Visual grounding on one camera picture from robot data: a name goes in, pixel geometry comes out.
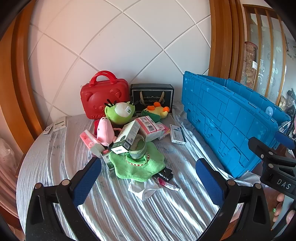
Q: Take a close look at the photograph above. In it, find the wooden wall frame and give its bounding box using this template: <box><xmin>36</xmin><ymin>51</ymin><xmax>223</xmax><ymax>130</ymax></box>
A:
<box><xmin>0</xmin><ymin>0</ymin><xmax>246</xmax><ymax>158</ymax></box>

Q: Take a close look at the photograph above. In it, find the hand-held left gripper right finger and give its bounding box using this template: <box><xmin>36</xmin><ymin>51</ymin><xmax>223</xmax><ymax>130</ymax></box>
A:
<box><xmin>195</xmin><ymin>158</ymin><xmax>277</xmax><ymax>241</ymax></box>

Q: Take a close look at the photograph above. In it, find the green cloth with striped trim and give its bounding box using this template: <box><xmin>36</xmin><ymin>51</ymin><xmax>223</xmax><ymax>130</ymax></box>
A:
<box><xmin>109</xmin><ymin>141</ymin><xmax>165</xmax><ymax>181</ymax></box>

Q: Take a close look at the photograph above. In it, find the person's right hand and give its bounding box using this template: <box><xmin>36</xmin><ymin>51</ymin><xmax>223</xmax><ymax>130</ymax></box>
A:
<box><xmin>273</xmin><ymin>192</ymin><xmax>296</xmax><ymax>223</ymax></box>

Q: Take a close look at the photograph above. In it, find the white remote control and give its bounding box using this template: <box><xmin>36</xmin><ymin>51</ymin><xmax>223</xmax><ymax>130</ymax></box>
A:
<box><xmin>53</xmin><ymin>116</ymin><xmax>67</xmax><ymax>132</ymax></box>

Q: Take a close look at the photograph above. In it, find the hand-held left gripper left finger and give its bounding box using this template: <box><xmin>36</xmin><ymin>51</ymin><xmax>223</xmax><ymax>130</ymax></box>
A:
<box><xmin>25</xmin><ymin>157</ymin><xmax>102</xmax><ymax>241</ymax></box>

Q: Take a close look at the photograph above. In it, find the pink ointment tube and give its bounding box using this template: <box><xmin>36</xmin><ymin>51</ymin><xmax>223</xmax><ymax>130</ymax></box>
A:
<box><xmin>157</xmin><ymin>178</ymin><xmax>180</xmax><ymax>192</ymax></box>

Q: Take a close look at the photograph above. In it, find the white and green box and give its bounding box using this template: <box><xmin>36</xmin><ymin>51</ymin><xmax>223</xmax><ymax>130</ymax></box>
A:
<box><xmin>110</xmin><ymin>120</ymin><xmax>141</xmax><ymax>155</ymax></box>

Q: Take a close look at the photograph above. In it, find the patterned rolled carpet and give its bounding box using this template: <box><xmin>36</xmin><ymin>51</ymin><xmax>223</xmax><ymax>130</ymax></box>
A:
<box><xmin>240</xmin><ymin>41</ymin><xmax>259</xmax><ymax>85</ymax></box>

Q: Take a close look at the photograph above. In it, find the red and green medicine box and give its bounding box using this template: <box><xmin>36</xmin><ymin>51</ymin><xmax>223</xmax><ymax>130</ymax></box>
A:
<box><xmin>100</xmin><ymin>149</ymin><xmax>116</xmax><ymax>171</ymax></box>

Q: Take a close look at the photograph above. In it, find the wooden framed glass partition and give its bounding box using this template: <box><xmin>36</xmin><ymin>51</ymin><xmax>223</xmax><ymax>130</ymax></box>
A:
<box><xmin>242</xmin><ymin>5</ymin><xmax>296</xmax><ymax>109</ymax></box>

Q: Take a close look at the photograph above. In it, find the pink plush toy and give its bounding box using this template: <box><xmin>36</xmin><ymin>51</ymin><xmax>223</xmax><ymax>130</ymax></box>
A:
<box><xmin>94</xmin><ymin>116</ymin><xmax>117</xmax><ymax>147</ymax></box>

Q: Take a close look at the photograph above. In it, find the yellow duck plush toy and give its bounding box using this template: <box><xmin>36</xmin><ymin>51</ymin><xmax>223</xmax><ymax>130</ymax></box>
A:
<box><xmin>141</xmin><ymin>103</ymin><xmax>170</xmax><ymax>122</ymax></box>

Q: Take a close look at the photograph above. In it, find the red bear carry case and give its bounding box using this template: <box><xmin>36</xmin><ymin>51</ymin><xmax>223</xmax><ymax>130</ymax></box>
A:
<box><xmin>80</xmin><ymin>71</ymin><xmax>129</xmax><ymax>120</ymax></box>

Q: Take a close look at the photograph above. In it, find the black trash bag roll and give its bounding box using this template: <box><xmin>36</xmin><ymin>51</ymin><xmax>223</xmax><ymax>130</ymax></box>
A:
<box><xmin>151</xmin><ymin>169</ymin><xmax>174</xmax><ymax>182</ymax></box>

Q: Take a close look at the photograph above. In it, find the pink and white barcode box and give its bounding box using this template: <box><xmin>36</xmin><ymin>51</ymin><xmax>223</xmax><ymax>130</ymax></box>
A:
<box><xmin>135</xmin><ymin>116</ymin><xmax>158</xmax><ymax>142</ymax></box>

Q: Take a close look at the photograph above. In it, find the blue and white medicine box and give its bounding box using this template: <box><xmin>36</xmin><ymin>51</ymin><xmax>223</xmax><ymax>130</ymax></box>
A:
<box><xmin>169</xmin><ymin>124</ymin><xmax>187</xmax><ymax>145</ymax></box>

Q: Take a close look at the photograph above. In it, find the pink tissue pack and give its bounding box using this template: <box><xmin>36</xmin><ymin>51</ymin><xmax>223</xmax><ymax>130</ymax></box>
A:
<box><xmin>155</xmin><ymin>123</ymin><xmax>171</xmax><ymax>141</ymax></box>
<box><xmin>80</xmin><ymin>130</ymin><xmax>105</xmax><ymax>158</ymax></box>

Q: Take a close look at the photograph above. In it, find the green paper cup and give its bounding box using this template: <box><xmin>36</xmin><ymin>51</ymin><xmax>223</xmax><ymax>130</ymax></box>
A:
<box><xmin>128</xmin><ymin>134</ymin><xmax>148</xmax><ymax>161</ymax></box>

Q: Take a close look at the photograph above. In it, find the blue plastic storage crate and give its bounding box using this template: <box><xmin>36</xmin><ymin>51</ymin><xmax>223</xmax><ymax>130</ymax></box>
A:
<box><xmin>181</xmin><ymin>71</ymin><xmax>292</xmax><ymax>179</ymax></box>

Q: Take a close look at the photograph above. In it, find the white plastic bag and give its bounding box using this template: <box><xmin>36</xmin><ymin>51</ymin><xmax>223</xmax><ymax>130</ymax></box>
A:
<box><xmin>128</xmin><ymin>177</ymin><xmax>162</xmax><ymax>202</ymax></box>

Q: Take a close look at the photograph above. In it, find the green frog plush toy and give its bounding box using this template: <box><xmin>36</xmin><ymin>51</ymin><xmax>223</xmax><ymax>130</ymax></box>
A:
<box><xmin>104</xmin><ymin>99</ymin><xmax>136</xmax><ymax>123</ymax></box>

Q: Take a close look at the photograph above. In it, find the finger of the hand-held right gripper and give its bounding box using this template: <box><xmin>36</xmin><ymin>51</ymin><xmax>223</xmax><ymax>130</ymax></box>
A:
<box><xmin>248</xmin><ymin>137</ymin><xmax>296</xmax><ymax>166</ymax></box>
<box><xmin>275</xmin><ymin>131</ymin><xmax>296</xmax><ymax>150</ymax></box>

